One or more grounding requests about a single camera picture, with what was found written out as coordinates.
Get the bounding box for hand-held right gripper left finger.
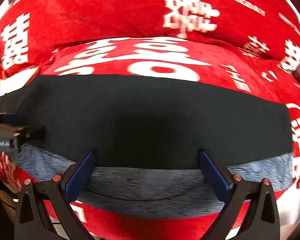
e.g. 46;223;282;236
14;149;97;240

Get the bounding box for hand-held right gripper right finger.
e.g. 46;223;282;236
198;150;281;240

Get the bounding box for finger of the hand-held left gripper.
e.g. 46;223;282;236
15;125;46;142

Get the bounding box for black pants with blue-grey waistband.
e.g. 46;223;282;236
0;74;294;219

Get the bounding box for white cloth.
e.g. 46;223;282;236
0;66;39;107

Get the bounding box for red printed sofa cover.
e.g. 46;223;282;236
0;0;300;240

